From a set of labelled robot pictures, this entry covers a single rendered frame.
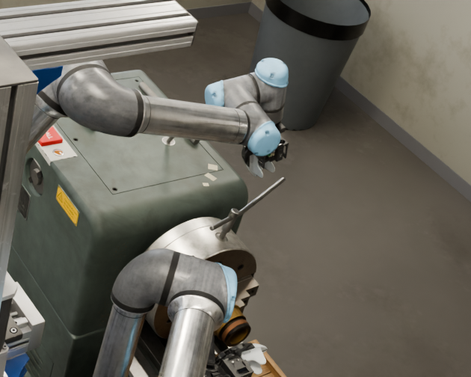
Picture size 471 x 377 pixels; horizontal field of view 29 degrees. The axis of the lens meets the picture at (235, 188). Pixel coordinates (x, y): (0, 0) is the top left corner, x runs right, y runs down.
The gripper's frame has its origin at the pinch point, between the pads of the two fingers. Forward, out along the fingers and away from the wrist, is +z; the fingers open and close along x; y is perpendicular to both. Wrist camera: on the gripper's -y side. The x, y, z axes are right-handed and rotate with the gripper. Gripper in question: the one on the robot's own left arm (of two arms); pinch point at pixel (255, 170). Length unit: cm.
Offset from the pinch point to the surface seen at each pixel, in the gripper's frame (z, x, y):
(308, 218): 167, 111, -87
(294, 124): 173, 151, -150
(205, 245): 5.6, -21.7, 10.6
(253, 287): 21.5, -11.2, 17.9
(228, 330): 18.5, -25.4, 27.2
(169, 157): 5.7, -13.3, -20.0
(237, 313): 17.5, -21.1, 24.7
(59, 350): 45, -56, -6
